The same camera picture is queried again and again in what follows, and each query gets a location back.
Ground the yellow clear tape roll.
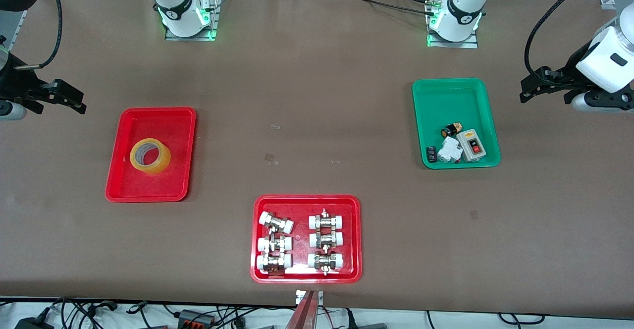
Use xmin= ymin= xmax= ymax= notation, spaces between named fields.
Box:
xmin=130 ymin=138 xmax=172 ymax=175

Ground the green plastic tray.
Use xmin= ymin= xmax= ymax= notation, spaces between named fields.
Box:
xmin=412 ymin=78 xmax=502 ymax=170

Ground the red plastic tray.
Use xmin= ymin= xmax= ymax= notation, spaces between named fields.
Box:
xmin=105 ymin=107 xmax=197 ymax=203
xmin=250 ymin=194 xmax=363 ymax=284

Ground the white circuit breaker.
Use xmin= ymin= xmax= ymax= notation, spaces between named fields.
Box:
xmin=437 ymin=137 xmax=465 ymax=165

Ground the black power adapter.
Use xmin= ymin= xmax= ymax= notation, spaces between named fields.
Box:
xmin=15 ymin=318 xmax=53 ymax=329

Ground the metal fitting with white caps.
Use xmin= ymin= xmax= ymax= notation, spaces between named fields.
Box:
xmin=309 ymin=209 xmax=345 ymax=230
xmin=309 ymin=231 xmax=344 ymax=249
xmin=308 ymin=252 xmax=345 ymax=275
xmin=259 ymin=212 xmax=295 ymax=234
xmin=256 ymin=253 xmax=293 ymax=275
xmin=257 ymin=235 xmax=293 ymax=254

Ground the grey power box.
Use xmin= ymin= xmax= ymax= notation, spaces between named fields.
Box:
xmin=177 ymin=309 xmax=217 ymax=328

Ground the reddish metal bar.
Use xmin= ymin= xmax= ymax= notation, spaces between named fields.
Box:
xmin=285 ymin=291 xmax=318 ymax=329

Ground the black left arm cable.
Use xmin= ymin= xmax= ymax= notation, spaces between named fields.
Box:
xmin=524 ymin=0 xmax=597 ymax=74

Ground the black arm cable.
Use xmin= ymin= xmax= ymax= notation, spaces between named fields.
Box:
xmin=14 ymin=0 xmax=64 ymax=70
xmin=524 ymin=0 xmax=597 ymax=74

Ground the aluminium edge rail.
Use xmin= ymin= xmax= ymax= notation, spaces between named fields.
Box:
xmin=10 ymin=0 xmax=50 ymax=45

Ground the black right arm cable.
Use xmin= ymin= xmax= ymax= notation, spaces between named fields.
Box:
xmin=14 ymin=0 xmax=64 ymax=70

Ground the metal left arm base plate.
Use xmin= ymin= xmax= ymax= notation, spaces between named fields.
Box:
xmin=427 ymin=19 xmax=479 ymax=49

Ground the grey on-off switch box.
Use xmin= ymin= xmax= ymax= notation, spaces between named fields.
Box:
xmin=456 ymin=129 xmax=487 ymax=163

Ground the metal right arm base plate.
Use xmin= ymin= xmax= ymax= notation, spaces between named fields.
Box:
xmin=165 ymin=0 xmax=222 ymax=41

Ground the black cable on table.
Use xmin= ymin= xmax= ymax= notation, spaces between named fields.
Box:
xmin=343 ymin=0 xmax=439 ymax=16

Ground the black cable tangle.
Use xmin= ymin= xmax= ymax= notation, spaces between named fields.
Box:
xmin=50 ymin=297 xmax=119 ymax=329

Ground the black looped cable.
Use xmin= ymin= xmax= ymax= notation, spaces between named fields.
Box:
xmin=497 ymin=313 xmax=546 ymax=326

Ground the small metal bracket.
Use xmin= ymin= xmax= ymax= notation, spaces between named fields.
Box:
xmin=296 ymin=290 xmax=324 ymax=306

